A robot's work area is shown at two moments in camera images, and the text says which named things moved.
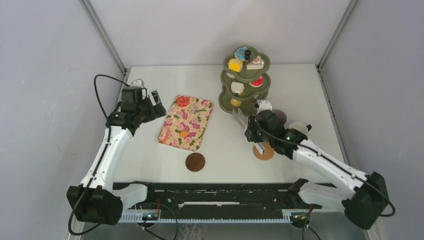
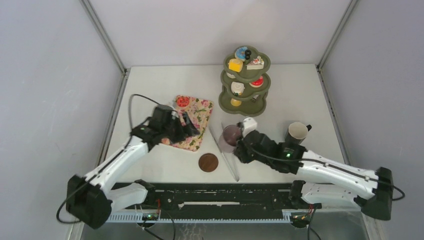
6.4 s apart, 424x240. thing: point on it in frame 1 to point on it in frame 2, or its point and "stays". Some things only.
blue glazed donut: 240,53 stays
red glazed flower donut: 257,83 stays
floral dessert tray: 186,123 stays
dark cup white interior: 300,127 stays
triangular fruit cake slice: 257,63 stays
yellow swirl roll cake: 235,65 stays
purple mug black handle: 281,114 to 228,138
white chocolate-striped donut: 231,76 stays
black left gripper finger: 151,112 to 190,128
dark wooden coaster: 195,162 to 208,162
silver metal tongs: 242,120 to 215,130
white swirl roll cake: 237,88 stays
